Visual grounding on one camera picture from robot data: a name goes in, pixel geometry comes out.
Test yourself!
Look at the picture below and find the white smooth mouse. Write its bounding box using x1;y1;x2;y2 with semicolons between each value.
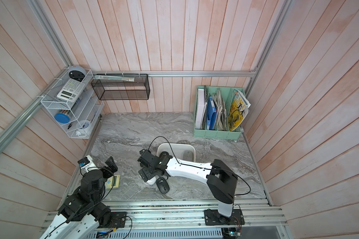
145;176;157;185

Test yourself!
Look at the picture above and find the black mesh wall basket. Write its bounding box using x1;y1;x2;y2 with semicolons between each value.
91;73;151;101

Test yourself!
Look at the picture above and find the blue lid jar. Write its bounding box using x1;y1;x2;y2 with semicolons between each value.
54;110;70;124

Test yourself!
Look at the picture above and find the newspapers stack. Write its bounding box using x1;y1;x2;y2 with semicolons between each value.
213;88;228;131

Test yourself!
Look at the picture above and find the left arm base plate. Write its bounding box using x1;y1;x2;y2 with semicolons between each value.
99;212;127;229

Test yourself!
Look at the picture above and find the grey mouse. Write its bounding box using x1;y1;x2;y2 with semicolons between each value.
182;150;193;161

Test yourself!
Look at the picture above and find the white calculator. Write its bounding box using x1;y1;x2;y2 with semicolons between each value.
57;79;85;102

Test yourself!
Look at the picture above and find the yellow magazine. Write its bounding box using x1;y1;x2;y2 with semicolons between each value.
227;89;251;131

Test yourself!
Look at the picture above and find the blue folder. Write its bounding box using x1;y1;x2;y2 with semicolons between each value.
206;96;217;130

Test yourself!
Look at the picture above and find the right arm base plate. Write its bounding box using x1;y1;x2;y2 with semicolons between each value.
203;209;245;226

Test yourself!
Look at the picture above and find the white plastic storage box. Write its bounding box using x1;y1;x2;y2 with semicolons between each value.
157;143;196;162

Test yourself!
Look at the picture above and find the green file organizer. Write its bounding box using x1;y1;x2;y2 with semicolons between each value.
193;86;246;140

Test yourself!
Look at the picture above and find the black ribbed mouse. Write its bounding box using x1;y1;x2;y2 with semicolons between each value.
156;177;170;194

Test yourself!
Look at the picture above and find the round grey speaker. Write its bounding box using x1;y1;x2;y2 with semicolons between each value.
68;66;87;82

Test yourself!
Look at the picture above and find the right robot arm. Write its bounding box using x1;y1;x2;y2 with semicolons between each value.
138;149;238;218

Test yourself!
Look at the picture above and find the white binder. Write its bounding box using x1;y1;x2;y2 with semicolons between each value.
195;87;206;129

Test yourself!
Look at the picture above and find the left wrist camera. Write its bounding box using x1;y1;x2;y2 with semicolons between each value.
78;155;98;173

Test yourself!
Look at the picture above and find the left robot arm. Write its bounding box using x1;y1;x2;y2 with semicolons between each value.
41;155;126;239

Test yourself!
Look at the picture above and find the white wire wall shelf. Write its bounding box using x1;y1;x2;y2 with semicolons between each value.
41;68;104;139

